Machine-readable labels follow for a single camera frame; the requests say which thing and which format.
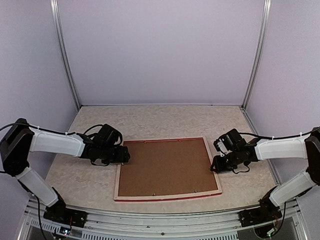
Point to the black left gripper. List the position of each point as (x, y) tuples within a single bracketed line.
[(122, 156)]

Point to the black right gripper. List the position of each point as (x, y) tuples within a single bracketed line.
[(220, 167)]

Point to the brown cardboard backing board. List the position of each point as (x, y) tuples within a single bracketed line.
[(167, 167)]

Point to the wooden picture frame red edge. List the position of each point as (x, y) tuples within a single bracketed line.
[(218, 191)]

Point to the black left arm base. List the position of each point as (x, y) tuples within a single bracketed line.
[(59, 213)]

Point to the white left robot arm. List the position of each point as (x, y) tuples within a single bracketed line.
[(23, 142)]

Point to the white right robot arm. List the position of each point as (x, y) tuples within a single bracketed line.
[(295, 157)]

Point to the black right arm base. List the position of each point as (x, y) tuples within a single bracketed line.
[(266, 212)]

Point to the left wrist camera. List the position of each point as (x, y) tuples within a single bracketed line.
[(108, 137)]

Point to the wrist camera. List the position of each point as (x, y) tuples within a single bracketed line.
[(231, 141), (108, 137)]

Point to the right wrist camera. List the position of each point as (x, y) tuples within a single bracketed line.
[(231, 141)]

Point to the aluminium front rail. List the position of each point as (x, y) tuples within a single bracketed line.
[(114, 225)]

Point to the left aluminium corner post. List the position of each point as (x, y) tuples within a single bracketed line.
[(54, 4)]

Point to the aluminium corner post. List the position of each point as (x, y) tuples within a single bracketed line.
[(258, 53), (54, 4)]

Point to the right aluminium corner post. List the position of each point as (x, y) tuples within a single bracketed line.
[(258, 53)]

